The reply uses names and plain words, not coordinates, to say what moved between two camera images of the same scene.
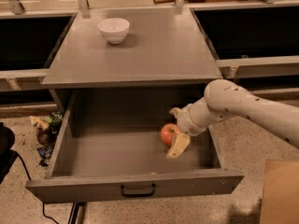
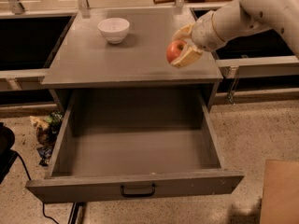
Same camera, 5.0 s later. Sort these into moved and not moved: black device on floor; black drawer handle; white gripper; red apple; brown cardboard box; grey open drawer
Moved: white gripper; red apple
Not moved: brown cardboard box; grey open drawer; black device on floor; black drawer handle
